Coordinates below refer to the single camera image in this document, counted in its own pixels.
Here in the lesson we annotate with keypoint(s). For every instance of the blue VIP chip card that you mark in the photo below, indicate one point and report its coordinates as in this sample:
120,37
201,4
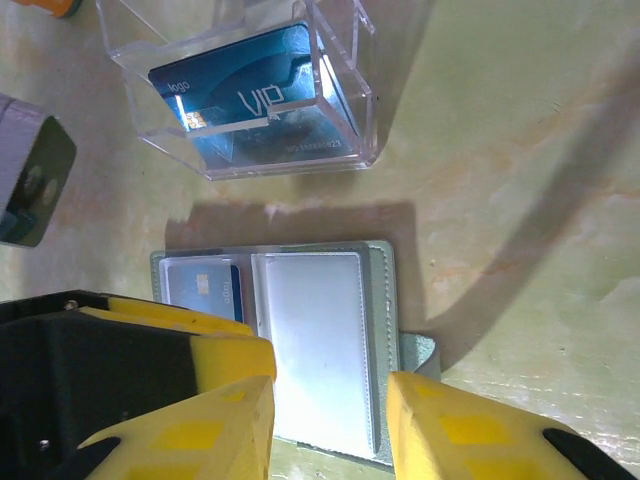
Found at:
235,85
210,295

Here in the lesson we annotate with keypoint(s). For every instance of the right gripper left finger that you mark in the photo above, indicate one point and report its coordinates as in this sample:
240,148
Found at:
200,435

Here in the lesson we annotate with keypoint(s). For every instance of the clear acrylic card stand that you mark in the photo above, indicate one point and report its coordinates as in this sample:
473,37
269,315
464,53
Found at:
350,100

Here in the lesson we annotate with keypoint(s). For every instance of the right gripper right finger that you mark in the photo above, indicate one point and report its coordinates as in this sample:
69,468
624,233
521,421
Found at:
450,435

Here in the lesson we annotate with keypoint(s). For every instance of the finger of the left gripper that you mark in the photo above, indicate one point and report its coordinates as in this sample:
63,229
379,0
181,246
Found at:
230,355

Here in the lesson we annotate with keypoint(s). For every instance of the orange pill bottle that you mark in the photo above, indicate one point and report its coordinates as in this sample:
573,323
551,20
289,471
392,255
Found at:
50,6

